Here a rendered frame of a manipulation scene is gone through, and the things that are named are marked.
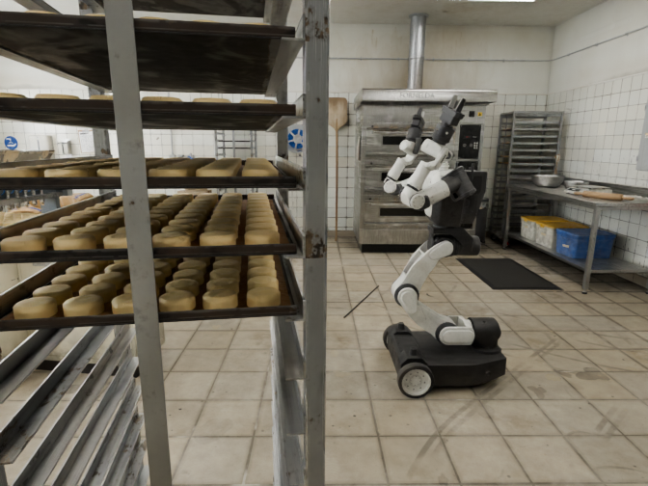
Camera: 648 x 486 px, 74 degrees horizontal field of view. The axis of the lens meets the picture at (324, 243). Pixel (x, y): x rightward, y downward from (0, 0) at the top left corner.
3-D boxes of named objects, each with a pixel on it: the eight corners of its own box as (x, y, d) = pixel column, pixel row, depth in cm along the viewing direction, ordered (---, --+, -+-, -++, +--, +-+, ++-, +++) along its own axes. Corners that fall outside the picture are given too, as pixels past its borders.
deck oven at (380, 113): (358, 257, 534) (363, 88, 489) (350, 237, 651) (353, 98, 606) (481, 257, 537) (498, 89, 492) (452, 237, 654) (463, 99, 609)
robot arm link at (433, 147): (427, 128, 202) (418, 150, 207) (447, 138, 197) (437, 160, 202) (437, 128, 211) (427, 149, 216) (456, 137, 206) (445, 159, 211)
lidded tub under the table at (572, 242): (551, 250, 481) (553, 228, 475) (591, 250, 483) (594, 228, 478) (571, 259, 444) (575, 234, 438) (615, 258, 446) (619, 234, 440)
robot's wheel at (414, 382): (430, 393, 242) (433, 361, 237) (433, 398, 237) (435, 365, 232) (395, 393, 241) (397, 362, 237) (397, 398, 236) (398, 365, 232)
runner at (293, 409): (268, 291, 124) (268, 282, 124) (278, 291, 125) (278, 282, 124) (286, 436, 63) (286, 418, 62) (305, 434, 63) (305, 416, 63)
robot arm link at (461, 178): (447, 202, 219) (470, 191, 221) (454, 198, 210) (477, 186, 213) (437, 183, 220) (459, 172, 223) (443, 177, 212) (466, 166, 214)
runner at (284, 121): (265, 132, 114) (265, 121, 114) (276, 132, 115) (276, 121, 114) (283, 118, 53) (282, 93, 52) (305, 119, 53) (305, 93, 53)
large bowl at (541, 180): (524, 185, 550) (525, 174, 547) (553, 185, 551) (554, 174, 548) (538, 188, 513) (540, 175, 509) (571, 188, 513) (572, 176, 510)
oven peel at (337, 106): (325, 240, 623) (326, 96, 604) (325, 240, 627) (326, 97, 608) (345, 241, 624) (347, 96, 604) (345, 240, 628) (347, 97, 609)
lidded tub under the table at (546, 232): (531, 241, 526) (533, 220, 520) (569, 241, 527) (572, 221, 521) (548, 249, 488) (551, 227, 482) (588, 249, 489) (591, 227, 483)
